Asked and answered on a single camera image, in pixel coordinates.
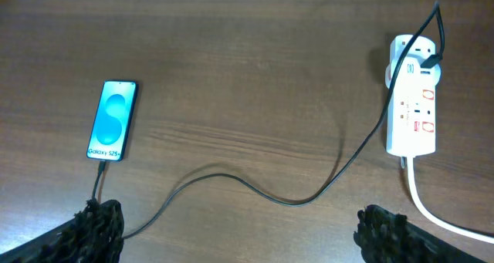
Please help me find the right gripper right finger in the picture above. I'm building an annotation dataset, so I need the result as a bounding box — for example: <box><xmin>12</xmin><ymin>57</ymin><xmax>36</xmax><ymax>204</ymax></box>
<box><xmin>354</xmin><ymin>204</ymin><xmax>484</xmax><ymax>263</ymax></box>

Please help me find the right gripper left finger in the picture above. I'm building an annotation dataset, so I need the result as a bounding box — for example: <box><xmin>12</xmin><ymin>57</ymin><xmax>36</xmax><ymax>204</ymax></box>
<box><xmin>1</xmin><ymin>200</ymin><xmax>124</xmax><ymax>263</ymax></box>

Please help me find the blue screen smartphone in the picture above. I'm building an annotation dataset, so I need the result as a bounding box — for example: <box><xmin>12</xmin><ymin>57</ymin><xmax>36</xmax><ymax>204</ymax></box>
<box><xmin>86</xmin><ymin>80</ymin><xmax>138</xmax><ymax>161</ymax></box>

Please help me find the black charging cable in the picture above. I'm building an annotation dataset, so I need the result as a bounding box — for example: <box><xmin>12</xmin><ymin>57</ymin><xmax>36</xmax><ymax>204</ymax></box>
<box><xmin>90</xmin><ymin>0</ymin><xmax>446</xmax><ymax>241</ymax></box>

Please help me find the white power strip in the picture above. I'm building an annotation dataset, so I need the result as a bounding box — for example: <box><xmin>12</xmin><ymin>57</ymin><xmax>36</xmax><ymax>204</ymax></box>
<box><xmin>386</xmin><ymin>36</ymin><xmax>442</xmax><ymax>157</ymax></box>

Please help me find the white power strip cord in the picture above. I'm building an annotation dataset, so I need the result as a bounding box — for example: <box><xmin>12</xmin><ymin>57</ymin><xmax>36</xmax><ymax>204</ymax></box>
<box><xmin>401</xmin><ymin>156</ymin><xmax>494</xmax><ymax>245</ymax></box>

